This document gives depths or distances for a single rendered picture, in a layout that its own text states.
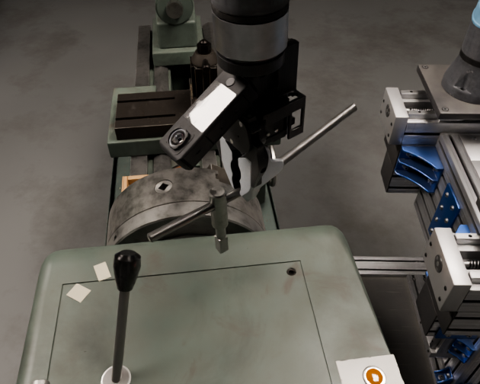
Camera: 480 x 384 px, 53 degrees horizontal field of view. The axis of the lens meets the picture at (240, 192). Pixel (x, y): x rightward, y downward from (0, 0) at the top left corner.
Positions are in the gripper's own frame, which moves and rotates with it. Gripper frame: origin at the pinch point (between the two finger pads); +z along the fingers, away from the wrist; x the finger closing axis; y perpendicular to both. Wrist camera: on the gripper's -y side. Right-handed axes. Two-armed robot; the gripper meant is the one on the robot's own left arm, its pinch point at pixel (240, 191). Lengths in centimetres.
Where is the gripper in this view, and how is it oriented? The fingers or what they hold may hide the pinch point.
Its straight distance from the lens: 62.9
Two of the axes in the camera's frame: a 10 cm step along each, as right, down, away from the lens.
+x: -5.9, -5.7, 5.8
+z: 0.3, 7.0, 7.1
